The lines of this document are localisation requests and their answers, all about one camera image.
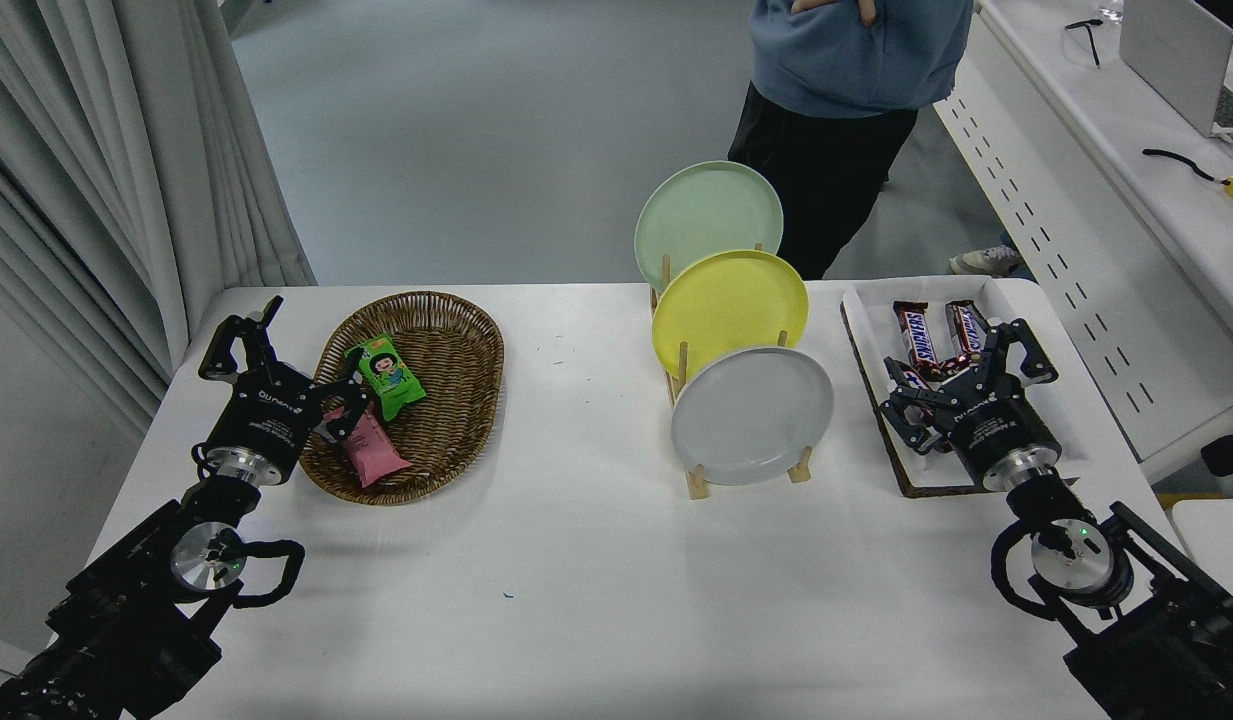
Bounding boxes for pale green plate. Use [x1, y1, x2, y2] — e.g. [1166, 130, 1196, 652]
[634, 160, 784, 293]

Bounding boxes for yellow plate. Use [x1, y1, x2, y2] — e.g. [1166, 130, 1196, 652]
[652, 249, 810, 381]

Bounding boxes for green snack packet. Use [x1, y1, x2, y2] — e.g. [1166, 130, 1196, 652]
[344, 333, 427, 422]

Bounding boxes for grey-white sneaker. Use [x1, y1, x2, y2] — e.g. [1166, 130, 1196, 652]
[950, 245, 1025, 278]

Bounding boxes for black round cap object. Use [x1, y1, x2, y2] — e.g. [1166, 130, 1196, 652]
[1201, 435, 1233, 498]

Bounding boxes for white tray with brown rim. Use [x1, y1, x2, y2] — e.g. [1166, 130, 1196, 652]
[840, 277, 1089, 499]

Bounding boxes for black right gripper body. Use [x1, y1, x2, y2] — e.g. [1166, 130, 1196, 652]
[932, 370, 1064, 483]

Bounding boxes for person's hand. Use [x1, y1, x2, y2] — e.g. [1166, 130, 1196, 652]
[791, 0, 877, 27]

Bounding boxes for white side table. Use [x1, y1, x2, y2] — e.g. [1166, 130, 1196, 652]
[1171, 497, 1233, 601]

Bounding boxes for brown oval wicker basket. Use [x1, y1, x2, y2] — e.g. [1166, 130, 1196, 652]
[298, 291, 505, 506]

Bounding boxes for grey plate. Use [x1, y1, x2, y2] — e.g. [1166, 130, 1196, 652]
[671, 346, 835, 487]

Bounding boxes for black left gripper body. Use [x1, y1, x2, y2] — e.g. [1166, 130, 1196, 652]
[206, 375, 323, 481]

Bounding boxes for black eyeglasses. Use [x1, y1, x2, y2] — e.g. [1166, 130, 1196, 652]
[1065, 17, 1105, 68]

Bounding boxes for pink snack packet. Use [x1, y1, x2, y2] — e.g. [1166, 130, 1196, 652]
[321, 400, 413, 489]

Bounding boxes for wooden plate rack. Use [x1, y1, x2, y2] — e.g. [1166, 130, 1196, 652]
[648, 243, 815, 501]

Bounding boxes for white pleated curtain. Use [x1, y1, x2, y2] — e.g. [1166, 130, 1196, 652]
[0, 0, 317, 441]

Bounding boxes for black cable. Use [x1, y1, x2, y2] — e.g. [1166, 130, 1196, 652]
[1142, 148, 1227, 186]

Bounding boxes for white desk with slotted panel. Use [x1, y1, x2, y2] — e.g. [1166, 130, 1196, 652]
[934, 0, 1233, 486]

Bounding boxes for brown Snickers bar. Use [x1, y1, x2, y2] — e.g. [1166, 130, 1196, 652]
[886, 358, 957, 454]
[944, 300, 992, 363]
[893, 301, 943, 381]

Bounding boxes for silver laptop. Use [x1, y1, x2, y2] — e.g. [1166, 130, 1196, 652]
[1119, 0, 1233, 139]

